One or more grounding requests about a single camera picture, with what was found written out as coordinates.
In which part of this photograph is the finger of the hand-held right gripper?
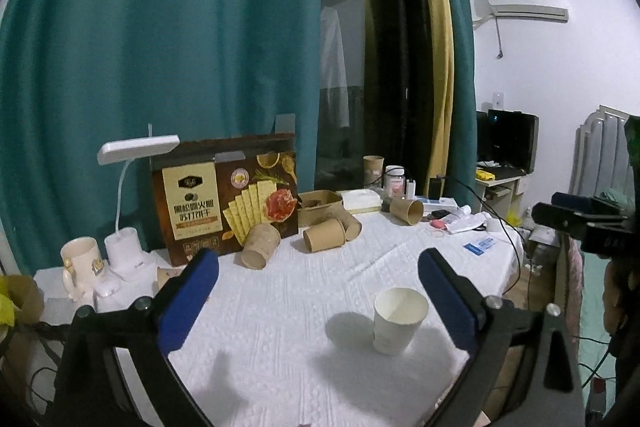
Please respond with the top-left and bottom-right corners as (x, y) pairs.
(531, 202), (593, 235)
(551, 192), (628, 217)

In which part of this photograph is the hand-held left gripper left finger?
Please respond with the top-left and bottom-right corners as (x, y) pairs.
(47, 248), (221, 427)

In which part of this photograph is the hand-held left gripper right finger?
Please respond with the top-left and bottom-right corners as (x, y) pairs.
(417, 248), (586, 427)

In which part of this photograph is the white paper cup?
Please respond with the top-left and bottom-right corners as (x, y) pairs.
(372, 287), (430, 356)

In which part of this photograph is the brown paper cup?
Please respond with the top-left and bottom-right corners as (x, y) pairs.
(363, 155), (385, 188)
(156, 266), (187, 292)
(389, 198), (425, 226)
(302, 218), (347, 253)
(336, 213), (363, 242)
(241, 223), (282, 270)

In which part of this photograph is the white radiator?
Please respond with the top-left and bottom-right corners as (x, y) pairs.
(570, 103), (636, 202)

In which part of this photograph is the light wooden computer desk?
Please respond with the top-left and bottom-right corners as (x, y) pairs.
(474, 169), (532, 220)

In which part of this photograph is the blue card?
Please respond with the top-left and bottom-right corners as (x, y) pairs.
(463, 238), (496, 256)

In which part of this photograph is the white desk lamp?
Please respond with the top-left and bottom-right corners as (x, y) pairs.
(97, 123), (181, 282)

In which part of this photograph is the black monitor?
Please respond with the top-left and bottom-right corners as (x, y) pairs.
(476, 109), (540, 174)

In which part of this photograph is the brown cracker box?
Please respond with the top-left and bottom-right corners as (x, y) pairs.
(151, 133), (300, 267)

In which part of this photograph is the cream ceramic mug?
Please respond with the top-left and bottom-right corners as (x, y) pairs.
(60, 236), (112, 300)

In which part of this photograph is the white tissue box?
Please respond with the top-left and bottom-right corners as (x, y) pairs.
(338, 189), (385, 214)

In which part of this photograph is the clear pill bottle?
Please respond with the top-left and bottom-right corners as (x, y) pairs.
(384, 165), (406, 196)

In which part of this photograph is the brown paper bowl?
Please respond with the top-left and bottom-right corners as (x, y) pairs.
(298, 190), (344, 226)

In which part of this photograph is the narrow teal curtain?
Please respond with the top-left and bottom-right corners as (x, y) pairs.
(427, 0), (478, 200)

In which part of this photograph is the yellow plastic bag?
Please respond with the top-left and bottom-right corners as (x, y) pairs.
(0, 276), (17, 343)

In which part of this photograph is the yellow curtain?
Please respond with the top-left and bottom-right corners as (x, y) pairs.
(403, 0), (456, 180)

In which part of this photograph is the white air conditioner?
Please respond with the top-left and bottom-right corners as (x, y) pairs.
(472, 0), (570, 29)

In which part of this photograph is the wide teal curtain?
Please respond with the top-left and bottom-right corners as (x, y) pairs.
(0, 0), (323, 275)

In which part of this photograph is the dark glass window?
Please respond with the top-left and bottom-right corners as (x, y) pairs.
(315, 0), (433, 195)

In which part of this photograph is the black cable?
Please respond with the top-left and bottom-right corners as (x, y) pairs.
(437, 176), (523, 298)

